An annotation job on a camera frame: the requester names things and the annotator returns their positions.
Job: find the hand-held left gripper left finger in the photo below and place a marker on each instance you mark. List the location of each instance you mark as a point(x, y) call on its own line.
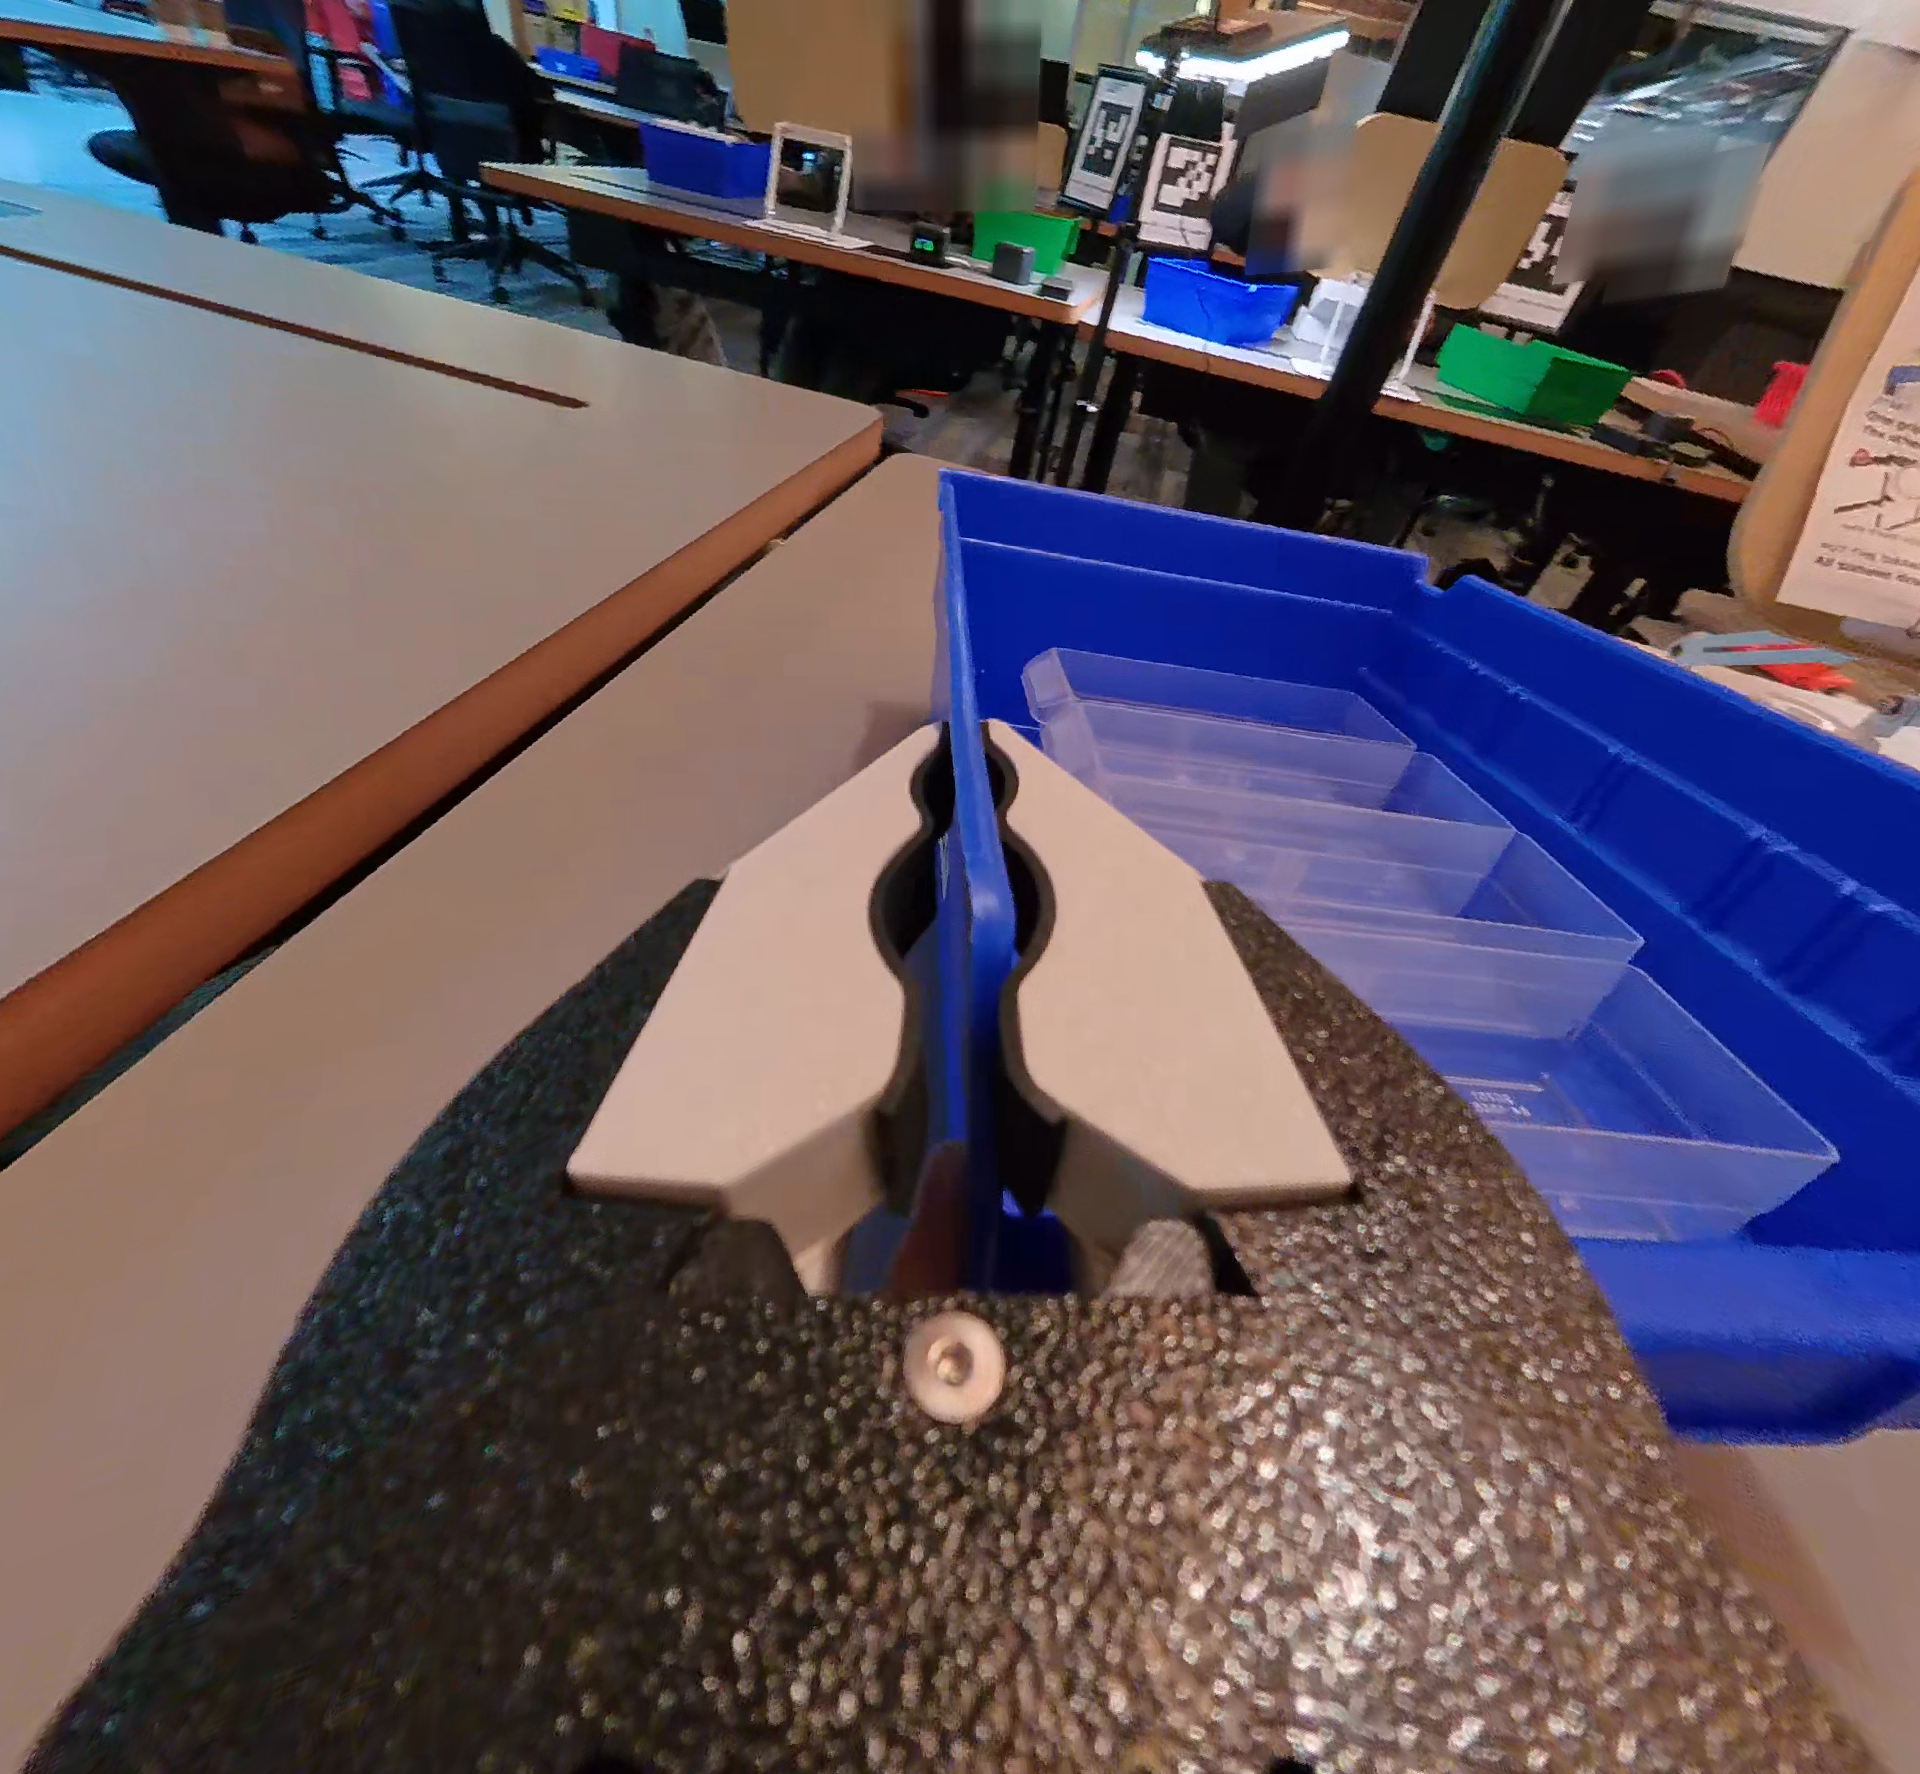
point(749, 1038)

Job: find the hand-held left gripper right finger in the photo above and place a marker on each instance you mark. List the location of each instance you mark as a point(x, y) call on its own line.
point(1169, 1054)

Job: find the large blue plastic bin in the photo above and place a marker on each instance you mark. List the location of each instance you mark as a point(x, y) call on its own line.
point(1695, 814)

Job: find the clear plastic box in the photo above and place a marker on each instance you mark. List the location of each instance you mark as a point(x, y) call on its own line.
point(1619, 1114)
point(1477, 927)
point(1350, 814)
point(1200, 693)

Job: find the wooden edged table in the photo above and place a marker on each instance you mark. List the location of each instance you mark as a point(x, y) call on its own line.
point(675, 207)
point(135, 49)
point(1500, 431)

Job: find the small blue plastic bin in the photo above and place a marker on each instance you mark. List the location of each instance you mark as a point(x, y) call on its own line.
point(1217, 305)
point(702, 158)

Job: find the white device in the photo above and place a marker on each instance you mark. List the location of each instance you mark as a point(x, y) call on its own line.
point(1335, 318)

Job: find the green plastic bin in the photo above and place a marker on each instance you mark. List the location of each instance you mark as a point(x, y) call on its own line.
point(1034, 240)
point(1530, 379)

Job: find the cardboard divider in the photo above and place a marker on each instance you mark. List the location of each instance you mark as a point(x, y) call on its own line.
point(1762, 513)
point(794, 41)
point(1500, 215)

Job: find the black power adapters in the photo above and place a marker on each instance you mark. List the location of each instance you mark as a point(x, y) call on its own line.
point(1676, 428)

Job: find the small black cube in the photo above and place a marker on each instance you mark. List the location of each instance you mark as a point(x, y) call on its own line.
point(1013, 262)

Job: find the black device with green display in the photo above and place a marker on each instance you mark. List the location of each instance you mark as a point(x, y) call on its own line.
point(931, 240)

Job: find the clear acrylic stand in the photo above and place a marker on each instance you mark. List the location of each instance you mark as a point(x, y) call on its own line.
point(810, 176)

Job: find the black and white tag board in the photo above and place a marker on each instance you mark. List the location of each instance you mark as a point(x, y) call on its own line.
point(1188, 187)

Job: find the white paper poster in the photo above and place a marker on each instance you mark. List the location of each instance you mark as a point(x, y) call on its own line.
point(1859, 484)

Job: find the small red object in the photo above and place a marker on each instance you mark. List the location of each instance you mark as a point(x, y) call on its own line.
point(1781, 394)

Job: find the tag display screen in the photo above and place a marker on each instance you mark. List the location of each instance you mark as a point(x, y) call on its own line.
point(1102, 139)

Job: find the black stand pole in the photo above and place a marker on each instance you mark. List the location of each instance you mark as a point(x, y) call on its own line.
point(1440, 154)

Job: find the black office chair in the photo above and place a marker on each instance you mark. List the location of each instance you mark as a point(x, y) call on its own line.
point(224, 109)
point(480, 109)

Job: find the white light bar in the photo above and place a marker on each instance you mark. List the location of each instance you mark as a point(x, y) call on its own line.
point(1245, 45)

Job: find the black panel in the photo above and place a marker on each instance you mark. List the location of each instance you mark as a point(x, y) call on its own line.
point(1604, 20)

